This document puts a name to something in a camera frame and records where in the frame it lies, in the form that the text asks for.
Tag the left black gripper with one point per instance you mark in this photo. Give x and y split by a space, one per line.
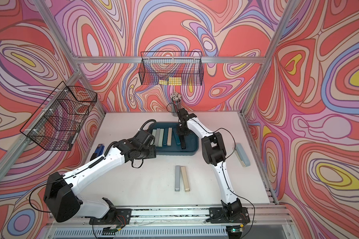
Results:
153 152

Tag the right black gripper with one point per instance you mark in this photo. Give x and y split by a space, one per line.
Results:
180 133

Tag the black bar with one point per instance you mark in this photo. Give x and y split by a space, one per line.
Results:
182 141

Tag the teal plastic storage box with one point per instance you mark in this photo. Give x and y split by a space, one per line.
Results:
175 150

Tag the beige bar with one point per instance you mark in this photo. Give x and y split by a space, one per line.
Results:
169 137

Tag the light green bar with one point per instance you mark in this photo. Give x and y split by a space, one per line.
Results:
161 137

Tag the grey bar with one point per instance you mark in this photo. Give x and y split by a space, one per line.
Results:
177 178
157 137

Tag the tan bar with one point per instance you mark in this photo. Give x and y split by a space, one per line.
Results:
185 179

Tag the dark teal bar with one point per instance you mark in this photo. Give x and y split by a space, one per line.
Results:
165 137

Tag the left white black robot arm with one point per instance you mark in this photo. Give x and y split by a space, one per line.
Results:
63 191

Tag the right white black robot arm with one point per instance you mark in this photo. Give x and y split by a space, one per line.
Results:
214 154

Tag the clear cup of pencils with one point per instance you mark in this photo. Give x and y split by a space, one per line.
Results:
176 103

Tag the yellow sticky notes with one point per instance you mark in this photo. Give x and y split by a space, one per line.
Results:
171 81

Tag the grey block at right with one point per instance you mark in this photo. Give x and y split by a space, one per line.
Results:
241 155

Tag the back black wire basket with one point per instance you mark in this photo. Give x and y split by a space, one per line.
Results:
158 65

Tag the black wire basket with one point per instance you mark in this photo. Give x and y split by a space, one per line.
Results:
158 65
57 122

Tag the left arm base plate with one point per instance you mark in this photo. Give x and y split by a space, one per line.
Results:
113 217

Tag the aluminium front rail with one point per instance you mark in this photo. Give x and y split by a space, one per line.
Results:
174 222

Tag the left black wire basket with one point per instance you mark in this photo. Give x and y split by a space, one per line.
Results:
57 122

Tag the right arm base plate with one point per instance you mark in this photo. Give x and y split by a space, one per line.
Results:
219 216

